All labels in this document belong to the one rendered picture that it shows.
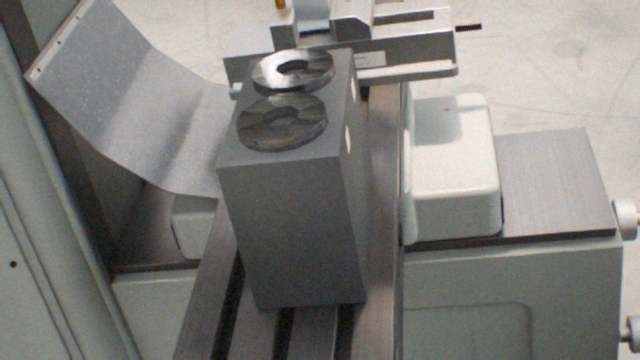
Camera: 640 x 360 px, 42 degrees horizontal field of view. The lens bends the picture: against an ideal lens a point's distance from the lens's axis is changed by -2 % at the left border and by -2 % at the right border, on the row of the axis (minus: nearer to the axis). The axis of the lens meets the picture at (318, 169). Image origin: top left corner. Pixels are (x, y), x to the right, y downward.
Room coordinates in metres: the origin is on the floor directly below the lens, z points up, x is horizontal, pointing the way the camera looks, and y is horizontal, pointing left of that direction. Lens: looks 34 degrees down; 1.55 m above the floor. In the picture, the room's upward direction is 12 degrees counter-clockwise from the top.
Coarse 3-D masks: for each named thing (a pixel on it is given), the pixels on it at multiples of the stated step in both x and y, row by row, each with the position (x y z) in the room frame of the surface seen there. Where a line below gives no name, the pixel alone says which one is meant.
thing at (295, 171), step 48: (240, 96) 0.80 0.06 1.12; (288, 96) 0.75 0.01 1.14; (336, 96) 0.75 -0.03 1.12; (240, 144) 0.70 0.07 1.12; (288, 144) 0.67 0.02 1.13; (336, 144) 0.67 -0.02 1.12; (240, 192) 0.67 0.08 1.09; (288, 192) 0.66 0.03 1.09; (336, 192) 0.65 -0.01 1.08; (240, 240) 0.67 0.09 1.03; (288, 240) 0.66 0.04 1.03; (336, 240) 0.65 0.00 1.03; (288, 288) 0.66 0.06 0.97; (336, 288) 0.65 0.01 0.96
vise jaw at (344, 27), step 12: (336, 0) 1.18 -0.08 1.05; (348, 0) 1.18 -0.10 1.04; (360, 0) 1.17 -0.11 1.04; (372, 0) 1.19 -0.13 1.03; (336, 12) 1.14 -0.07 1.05; (348, 12) 1.13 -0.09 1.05; (360, 12) 1.13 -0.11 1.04; (372, 12) 1.16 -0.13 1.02; (336, 24) 1.12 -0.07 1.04; (348, 24) 1.11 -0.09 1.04; (360, 24) 1.11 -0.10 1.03; (372, 24) 1.14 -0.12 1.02; (336, 36) 1.12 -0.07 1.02; (348, 36) 1.12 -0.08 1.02; (360, 36) 1.11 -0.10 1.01; (372, 36) 1.11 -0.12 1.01
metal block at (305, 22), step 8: (296, 0) 1.16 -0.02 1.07; (304, 0) 1.16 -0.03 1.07; (312, 0) 1.16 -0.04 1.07; (320, 0) 1.15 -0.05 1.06; (328, 0) 1.16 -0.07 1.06; (296, 8) 1.16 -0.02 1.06; (304, 8) 1.16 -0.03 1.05; (312, 8) 1.16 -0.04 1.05; (320, 8) 1.15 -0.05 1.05; (328, 8) 1.15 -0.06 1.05; (296, 16) 1.16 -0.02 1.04; (304, 16) 1.16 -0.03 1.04; (312, 16) 1.16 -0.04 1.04; (320, 16) 1.16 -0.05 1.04; (328, 16) 1.15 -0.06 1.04; (304, 24) 1.16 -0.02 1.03; (312, 24) 1.16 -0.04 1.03; (320, 24) 1.16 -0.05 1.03; (328, 24) 1.15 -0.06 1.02
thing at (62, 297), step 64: (0, 0) 1.06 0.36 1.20; (64, 0) 1.24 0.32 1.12; (0, 64) 1.03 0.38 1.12; (0, 128) 1.02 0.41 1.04; (64, 128) 1.09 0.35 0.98; (0, 192) 1.01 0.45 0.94; (64, 192) 1.04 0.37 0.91; (128, 192) 1.22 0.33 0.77; (0, 256) 1.01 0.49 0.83; (64, 256) 1.01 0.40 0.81; (0, 320) 1.02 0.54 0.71; (64, 320) 1.00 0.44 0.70
